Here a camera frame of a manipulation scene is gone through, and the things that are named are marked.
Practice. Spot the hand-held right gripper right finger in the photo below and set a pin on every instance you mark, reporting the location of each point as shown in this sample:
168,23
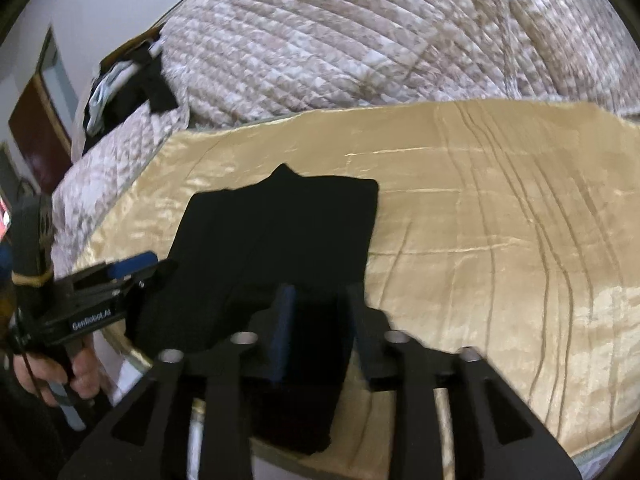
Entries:
360,340

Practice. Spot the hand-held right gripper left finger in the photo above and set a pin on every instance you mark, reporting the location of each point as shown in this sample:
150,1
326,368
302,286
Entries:
282,335

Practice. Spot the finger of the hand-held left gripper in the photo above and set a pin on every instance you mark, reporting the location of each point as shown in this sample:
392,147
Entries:
120,290
132,262

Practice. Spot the black pants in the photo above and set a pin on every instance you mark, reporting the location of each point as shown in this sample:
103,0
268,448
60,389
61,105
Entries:
275,230

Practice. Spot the person's left hand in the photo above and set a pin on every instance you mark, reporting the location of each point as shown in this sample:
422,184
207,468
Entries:
85,375

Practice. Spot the brown wooden door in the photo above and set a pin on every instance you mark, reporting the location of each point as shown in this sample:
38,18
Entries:
40,140

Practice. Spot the light blue cloth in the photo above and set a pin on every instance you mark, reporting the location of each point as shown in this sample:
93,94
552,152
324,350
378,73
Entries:
102,92

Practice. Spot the pile of dark clothes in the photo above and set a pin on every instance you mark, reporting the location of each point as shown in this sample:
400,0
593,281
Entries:
145,90

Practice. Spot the gold satin sheet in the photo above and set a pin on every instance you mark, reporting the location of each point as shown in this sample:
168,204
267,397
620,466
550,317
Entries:
475,210

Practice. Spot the floral quilted blanket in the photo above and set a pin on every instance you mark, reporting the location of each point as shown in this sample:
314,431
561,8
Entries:
350,35

